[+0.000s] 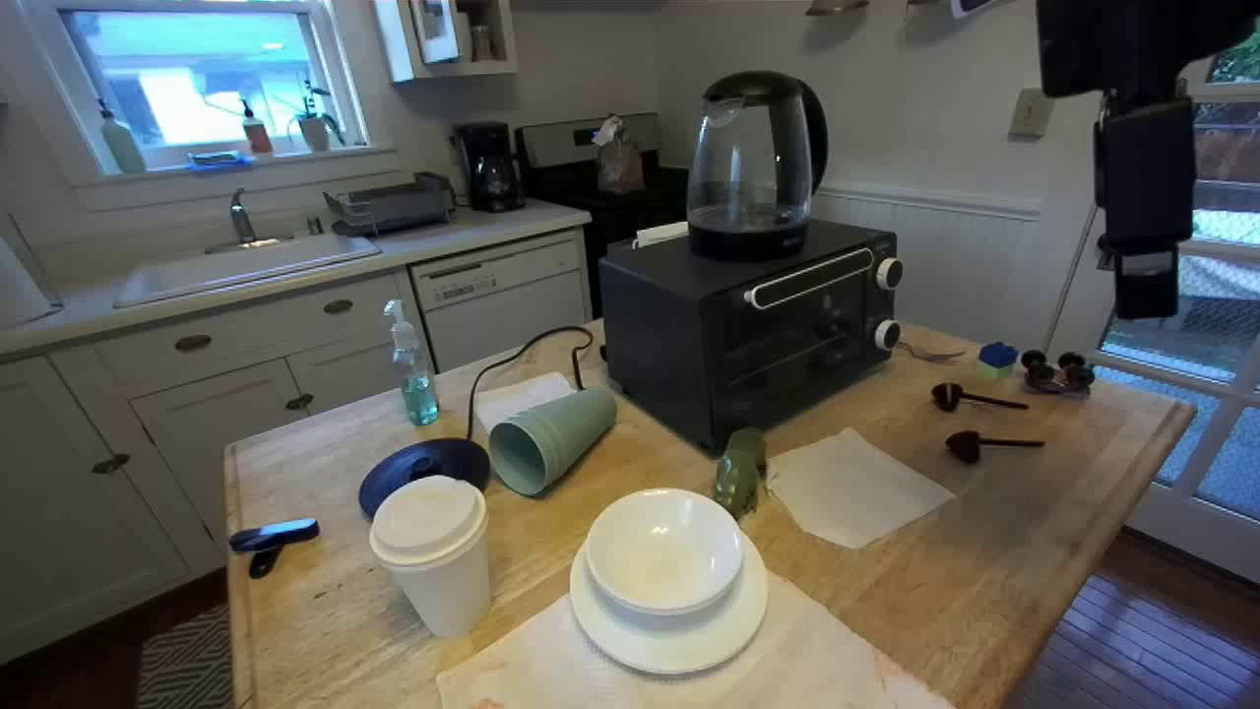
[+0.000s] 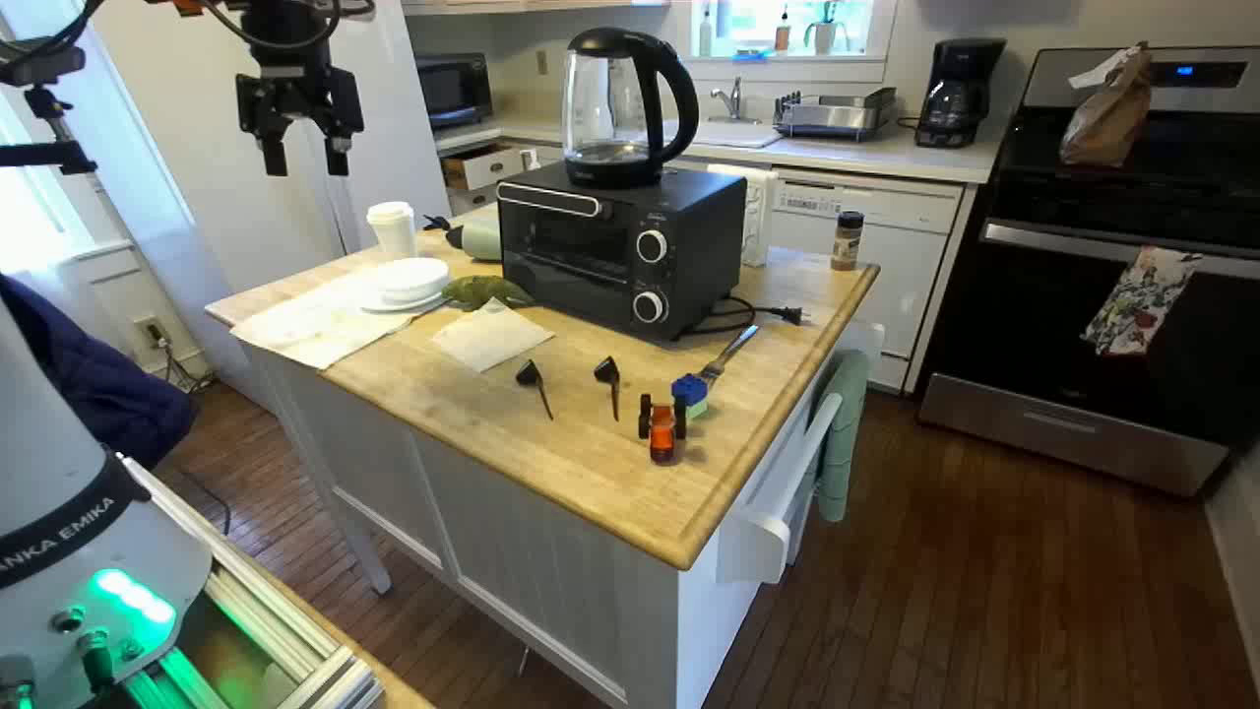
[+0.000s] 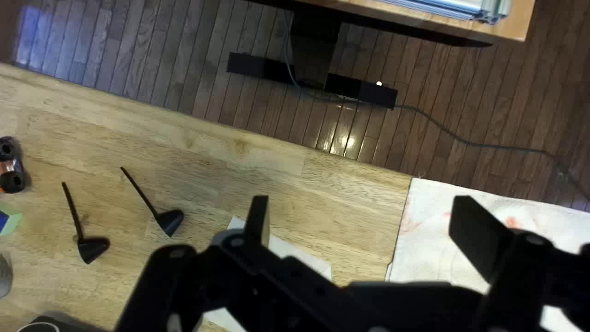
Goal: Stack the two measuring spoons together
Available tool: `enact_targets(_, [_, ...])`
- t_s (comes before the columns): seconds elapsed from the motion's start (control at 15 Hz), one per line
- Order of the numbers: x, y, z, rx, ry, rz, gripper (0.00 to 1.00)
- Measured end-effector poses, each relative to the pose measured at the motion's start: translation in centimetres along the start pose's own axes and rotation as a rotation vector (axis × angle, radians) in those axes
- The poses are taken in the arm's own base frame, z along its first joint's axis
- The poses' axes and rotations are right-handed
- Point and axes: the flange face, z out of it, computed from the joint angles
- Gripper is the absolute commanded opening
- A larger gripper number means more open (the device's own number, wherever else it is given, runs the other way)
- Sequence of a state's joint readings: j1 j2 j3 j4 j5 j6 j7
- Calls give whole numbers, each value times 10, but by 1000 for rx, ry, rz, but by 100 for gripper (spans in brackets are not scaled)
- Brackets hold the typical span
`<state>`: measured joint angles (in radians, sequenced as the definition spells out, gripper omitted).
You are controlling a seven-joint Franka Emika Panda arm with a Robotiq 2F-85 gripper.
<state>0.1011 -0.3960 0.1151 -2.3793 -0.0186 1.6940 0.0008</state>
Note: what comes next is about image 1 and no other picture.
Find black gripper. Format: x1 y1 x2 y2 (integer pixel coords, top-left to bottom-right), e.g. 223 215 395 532
1089 97 1201 327

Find black measuring spoon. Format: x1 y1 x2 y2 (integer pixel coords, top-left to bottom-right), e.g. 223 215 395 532
928 377 1030 416
940 427 1046 469

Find white glass door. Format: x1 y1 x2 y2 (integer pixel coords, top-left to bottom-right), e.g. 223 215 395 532
1087 51 1260 588

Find glass electric kettle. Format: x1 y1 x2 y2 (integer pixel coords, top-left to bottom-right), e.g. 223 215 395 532
680 66 831 263

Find black toaster oven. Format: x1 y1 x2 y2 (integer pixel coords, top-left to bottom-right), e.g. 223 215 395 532
597 215 907 457

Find green toy figure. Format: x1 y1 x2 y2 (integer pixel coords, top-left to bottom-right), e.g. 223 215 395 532
709 427 773 520

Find large white paper towel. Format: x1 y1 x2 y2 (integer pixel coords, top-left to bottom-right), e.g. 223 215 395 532
432 568 955 709

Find black steel stove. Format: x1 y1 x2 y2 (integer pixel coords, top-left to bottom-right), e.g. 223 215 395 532
512 112 694 320

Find brown paper bag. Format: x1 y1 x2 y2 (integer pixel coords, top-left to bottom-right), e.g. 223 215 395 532
585 114 650 197

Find white bowl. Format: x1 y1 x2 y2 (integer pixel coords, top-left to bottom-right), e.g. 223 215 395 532
577 484 748 622

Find white plate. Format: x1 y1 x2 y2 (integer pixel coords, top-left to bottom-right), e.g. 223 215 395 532
568 534 773 680

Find green plastic cup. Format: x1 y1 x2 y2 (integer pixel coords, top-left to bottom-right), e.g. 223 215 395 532
486 386 623 499

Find white dishwasher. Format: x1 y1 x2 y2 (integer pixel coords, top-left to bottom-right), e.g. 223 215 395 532
407 228 593 374

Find black coffee maker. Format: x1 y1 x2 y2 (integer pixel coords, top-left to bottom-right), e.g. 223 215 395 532
448 119 526 215

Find blue bowl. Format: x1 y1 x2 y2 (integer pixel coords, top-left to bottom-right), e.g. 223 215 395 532
356 433 495 523

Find grey dish rack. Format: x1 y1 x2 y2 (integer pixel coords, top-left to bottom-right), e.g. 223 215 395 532
324 169 459 242

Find white lidded paper cup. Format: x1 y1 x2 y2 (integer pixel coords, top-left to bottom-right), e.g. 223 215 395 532
367 474 495 643

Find green pump bottle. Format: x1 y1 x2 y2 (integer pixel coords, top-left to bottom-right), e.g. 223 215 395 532
297 80 346 155

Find black and blue clamp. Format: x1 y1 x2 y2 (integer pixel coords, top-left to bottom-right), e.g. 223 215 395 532
228 517 324 583

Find red brown bottle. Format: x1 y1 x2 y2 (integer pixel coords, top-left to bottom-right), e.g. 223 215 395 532
236 94 274 158

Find metal faucet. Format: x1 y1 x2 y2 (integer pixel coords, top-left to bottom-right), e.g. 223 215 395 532
207 185 286 256

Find white kitchen sink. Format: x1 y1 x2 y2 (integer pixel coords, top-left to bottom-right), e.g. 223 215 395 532
115 234 387 310

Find blue sponge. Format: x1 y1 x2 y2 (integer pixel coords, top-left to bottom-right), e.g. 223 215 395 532
181 144 260 179

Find kitchen window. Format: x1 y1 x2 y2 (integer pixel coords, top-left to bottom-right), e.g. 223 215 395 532
14 0 387 181

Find patterned floor rug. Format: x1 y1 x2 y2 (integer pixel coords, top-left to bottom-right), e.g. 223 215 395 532
133 603 236 709

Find white soap bottle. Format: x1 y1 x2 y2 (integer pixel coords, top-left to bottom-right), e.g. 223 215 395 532
91 94 148 179

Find white kitchen cabinets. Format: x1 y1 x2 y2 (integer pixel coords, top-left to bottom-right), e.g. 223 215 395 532
0 266 437 667

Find white light switch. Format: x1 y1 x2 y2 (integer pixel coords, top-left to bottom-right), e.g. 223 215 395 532
1003 87 1055 144

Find black oven power cable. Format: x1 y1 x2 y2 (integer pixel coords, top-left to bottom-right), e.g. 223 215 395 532
459 324 606 444

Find white wall shelf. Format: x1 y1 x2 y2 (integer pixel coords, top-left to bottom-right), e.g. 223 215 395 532
370 0 520 87

